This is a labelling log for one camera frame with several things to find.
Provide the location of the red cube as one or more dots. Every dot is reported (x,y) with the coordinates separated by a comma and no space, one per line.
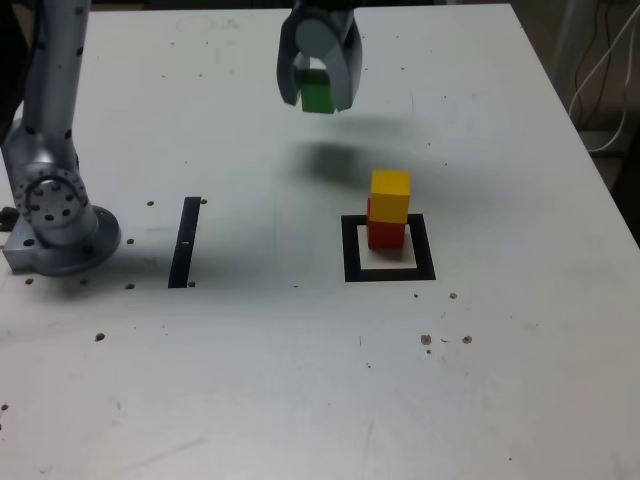
(385,236)

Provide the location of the white frame post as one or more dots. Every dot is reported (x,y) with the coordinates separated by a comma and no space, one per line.
(567,40)

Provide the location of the yellow cube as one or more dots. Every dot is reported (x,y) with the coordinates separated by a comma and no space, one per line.
(390,197)

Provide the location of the black tape strip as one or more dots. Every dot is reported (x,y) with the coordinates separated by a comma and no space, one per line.
(184,260)

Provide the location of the black base connector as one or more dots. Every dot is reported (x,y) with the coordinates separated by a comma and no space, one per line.
(8,219)

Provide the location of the black tape square outline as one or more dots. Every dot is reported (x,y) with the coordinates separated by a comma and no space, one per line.
(350,260)

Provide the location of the green cube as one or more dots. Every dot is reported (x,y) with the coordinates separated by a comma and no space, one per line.
(315,95)

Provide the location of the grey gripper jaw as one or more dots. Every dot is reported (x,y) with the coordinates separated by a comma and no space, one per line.
(347,65)
(286,70)

